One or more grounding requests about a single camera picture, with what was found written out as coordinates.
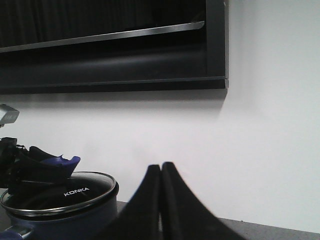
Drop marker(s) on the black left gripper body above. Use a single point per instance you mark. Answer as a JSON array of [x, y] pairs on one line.
[[8, 155]]

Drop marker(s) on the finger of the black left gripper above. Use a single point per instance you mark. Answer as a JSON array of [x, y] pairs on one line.
[[41, 156], [32, 174]]

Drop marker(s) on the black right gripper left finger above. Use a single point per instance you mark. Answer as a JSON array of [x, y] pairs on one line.
[[139, 219]]

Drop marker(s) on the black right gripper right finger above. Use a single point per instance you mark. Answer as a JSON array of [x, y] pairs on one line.
[[183, 215]]

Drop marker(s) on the glass pot lid blue knob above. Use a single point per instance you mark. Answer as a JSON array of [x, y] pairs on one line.
[[79, 191]]

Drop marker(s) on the dark blue cooking pot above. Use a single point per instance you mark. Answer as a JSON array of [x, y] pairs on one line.
[[82, 224]]

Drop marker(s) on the black range hood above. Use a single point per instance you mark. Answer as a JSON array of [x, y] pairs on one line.
[[78, 46]]

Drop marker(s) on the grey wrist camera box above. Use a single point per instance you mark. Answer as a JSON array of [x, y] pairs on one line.
[[8, 115]]

